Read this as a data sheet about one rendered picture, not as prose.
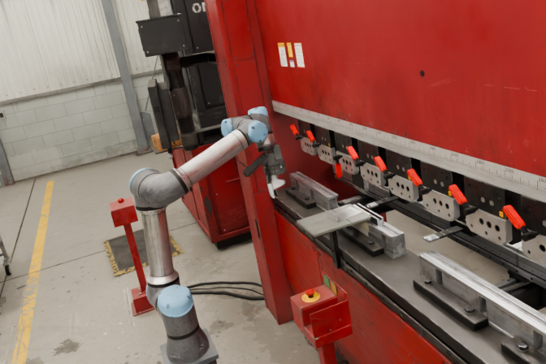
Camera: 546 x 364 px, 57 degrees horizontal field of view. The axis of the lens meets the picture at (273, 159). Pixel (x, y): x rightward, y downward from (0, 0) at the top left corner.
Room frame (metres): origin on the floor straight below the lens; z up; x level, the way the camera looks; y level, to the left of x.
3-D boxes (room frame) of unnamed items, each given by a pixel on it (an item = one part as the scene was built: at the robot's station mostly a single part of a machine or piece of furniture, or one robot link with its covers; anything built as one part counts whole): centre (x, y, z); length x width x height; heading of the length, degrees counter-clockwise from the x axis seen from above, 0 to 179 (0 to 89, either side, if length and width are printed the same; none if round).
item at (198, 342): (1.54, 0.42, 0.82); 0.15 x 0.15 x 0.10
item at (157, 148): (3.95, 0.81, 1.04); 0.30 x 0.26 x 0.12; 19
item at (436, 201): (1.43, -0.52, 1.26); 0.15 x 0.09 x 0.17; 18
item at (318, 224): (1.94, -0.20, 1.00); 0.26 x 0.18 x 0.01; 108
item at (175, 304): (1.55, 0.42, 0.94); 0.13 x 0.12 x 0.14; 28
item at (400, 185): (1.63, -0.46, 1.26); 0.15 x 0.09 x 0.17; 18
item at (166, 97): (2.97, 0.59, 1.42); 0.45 x 0.12 x 0.36; 10
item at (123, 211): (3.26, 1.08, 0.41); 0.25 x 0.20 x 0.83; 108
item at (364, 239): (1.93, -0.30, 0.89); 0.30 x 0.05 x 0.03; 18
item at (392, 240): (1.93, -0.36, 0.92); 0.39 x 0.06 x 0.10; 18
